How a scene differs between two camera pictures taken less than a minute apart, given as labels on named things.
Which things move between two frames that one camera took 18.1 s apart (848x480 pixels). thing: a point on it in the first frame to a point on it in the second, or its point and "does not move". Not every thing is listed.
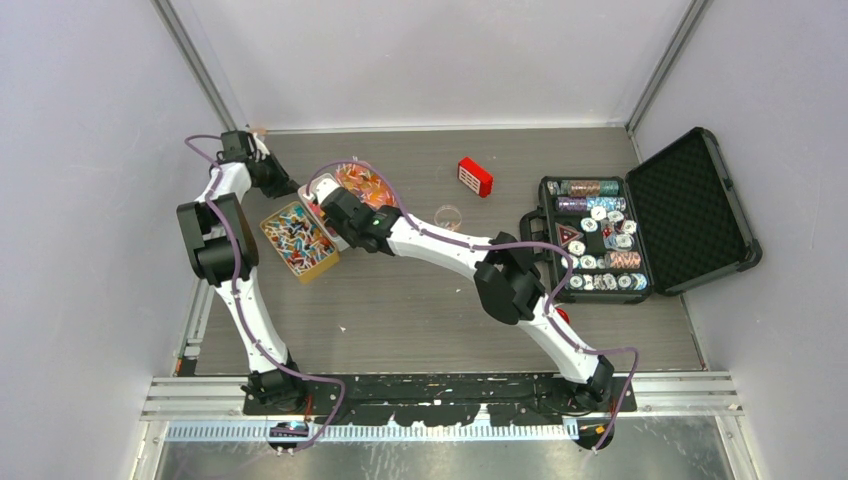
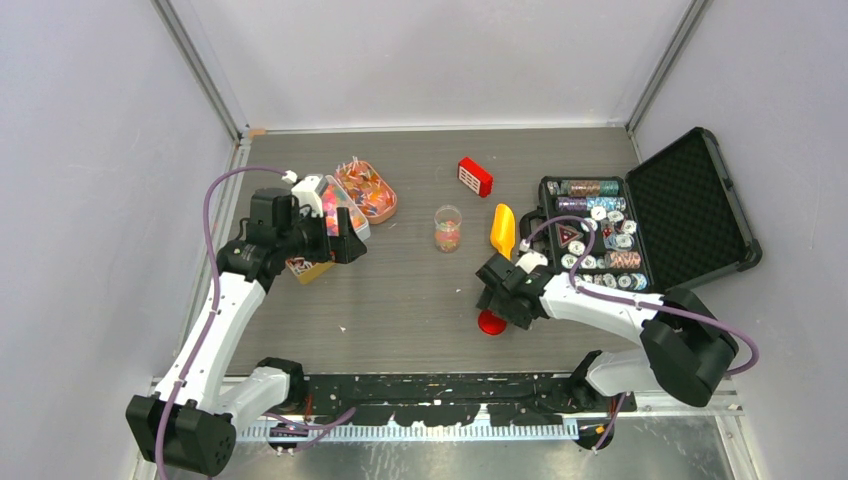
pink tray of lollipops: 366,183 does not move
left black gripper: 284,185 to 340,249
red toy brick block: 475,177 does not move
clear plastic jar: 448,216 does not move
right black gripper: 349,242 to 492,299
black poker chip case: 668,225 does not move
